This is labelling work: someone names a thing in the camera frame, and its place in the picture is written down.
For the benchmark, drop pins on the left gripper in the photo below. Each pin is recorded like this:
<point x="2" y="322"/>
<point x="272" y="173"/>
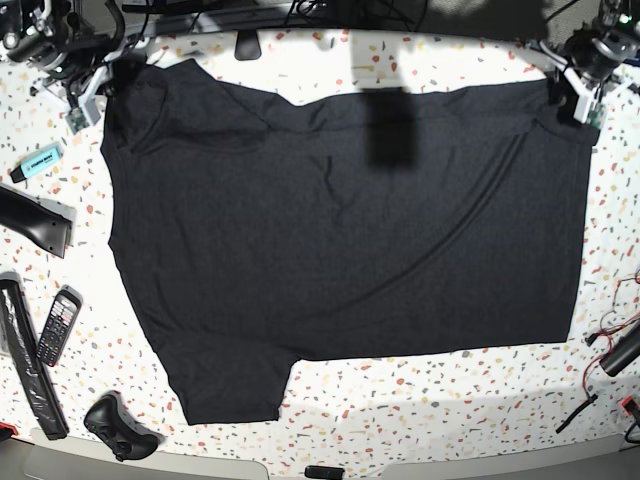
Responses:
<point x="569" y="80"/>

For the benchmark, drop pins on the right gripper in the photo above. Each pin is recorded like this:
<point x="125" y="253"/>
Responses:
<point x="110" y="71"/>

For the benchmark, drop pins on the black T-shirt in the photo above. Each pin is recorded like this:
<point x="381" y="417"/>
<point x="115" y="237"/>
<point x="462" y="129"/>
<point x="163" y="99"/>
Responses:
<point x="251" y="233"/>

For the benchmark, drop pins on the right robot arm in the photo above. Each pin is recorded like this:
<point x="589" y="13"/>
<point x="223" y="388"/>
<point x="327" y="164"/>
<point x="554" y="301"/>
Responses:
<point x="55" y="37"/>

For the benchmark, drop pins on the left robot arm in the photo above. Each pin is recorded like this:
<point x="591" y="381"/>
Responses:
<point x="617" y="26"/>

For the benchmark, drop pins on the light blue highlighter pen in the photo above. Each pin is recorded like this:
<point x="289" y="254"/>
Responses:
<point x="36" y="162"/>

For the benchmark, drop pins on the black remote control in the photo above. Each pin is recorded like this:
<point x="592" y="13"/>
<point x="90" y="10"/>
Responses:
<point x="60" y="321"/>

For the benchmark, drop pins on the long black bar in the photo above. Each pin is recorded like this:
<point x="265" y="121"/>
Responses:
<point x="33" y="376"/>

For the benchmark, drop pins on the small red connector block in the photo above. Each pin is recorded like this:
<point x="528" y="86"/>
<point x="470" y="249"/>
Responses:
<point x="631" y="407"/>

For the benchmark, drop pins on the black game controller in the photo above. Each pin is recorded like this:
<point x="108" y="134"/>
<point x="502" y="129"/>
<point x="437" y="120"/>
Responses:
<point x="104" y="420"/>

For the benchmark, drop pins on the red clamp at edge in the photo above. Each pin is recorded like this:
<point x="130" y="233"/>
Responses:
<point x="7" y="432"/>

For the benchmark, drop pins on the small black usb stick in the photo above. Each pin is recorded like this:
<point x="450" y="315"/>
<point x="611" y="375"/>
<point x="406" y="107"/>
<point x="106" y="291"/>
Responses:
<point x="324" y="472"/>

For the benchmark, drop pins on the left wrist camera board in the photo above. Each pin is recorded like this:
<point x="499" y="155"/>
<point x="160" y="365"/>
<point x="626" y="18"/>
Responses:
<point x="590" y="111"/>

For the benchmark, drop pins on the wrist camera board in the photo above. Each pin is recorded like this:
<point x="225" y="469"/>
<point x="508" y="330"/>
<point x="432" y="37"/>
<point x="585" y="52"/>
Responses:
<point x="82" y="117"/>
<point x="590" y="111"/>

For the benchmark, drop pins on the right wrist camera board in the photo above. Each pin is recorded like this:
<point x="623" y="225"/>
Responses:
<point x="82" y="117"/>

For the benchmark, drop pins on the black curved plastic handle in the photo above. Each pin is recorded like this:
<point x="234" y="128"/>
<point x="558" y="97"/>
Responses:
<point x="45" y="228"/>

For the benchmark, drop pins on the black cylinder with wires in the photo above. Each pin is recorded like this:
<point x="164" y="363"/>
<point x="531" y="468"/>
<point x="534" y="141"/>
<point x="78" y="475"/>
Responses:
<point x="623" y="353"/>

